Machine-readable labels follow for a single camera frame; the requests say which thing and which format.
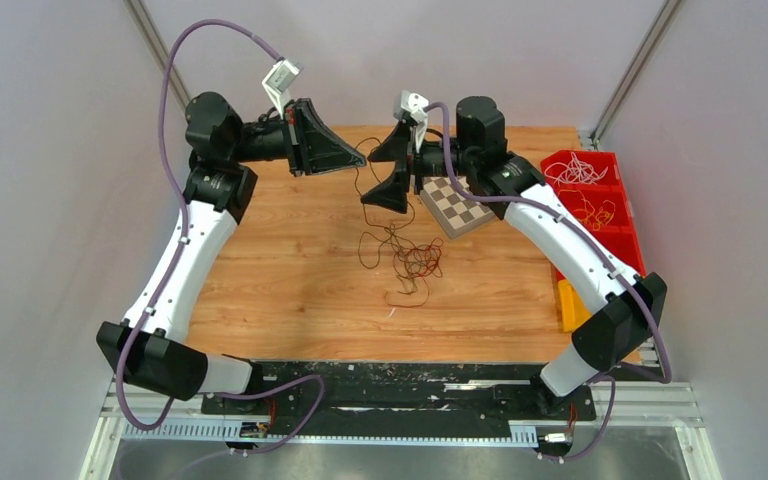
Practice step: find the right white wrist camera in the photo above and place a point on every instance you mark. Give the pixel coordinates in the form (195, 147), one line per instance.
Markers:
(410, 112)

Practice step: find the red bin near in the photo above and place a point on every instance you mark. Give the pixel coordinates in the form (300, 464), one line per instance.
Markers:
(621, 242)

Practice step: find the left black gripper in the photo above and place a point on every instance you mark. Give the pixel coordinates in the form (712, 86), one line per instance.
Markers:
(311, 146)

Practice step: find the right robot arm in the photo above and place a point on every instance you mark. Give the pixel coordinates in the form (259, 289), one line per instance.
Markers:
(625, 307)

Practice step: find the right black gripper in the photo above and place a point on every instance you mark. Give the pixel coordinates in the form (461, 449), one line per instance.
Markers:
(391, 193)

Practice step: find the red bin middle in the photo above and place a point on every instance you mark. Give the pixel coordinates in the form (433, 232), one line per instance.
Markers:
(596, 206)

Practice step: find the red bin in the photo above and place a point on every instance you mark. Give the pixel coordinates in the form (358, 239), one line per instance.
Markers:
(596, 206)
(621, 242)
(579, 168)

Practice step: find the aluminium frame rail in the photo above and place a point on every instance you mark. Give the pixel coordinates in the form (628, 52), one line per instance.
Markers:
(622, 402)

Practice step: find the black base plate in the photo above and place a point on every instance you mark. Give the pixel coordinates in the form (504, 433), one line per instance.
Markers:
(401, 400)

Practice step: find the yellow bin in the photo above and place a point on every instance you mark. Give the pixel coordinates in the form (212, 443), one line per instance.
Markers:
(572, 311)

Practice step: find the checkered chessboard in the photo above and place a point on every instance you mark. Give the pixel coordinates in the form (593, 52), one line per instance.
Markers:
(455, 215)

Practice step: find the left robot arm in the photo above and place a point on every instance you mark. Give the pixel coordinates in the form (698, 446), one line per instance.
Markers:
(146, 348)

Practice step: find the red bin far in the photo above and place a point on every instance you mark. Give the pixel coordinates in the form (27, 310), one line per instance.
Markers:
(579, 168)

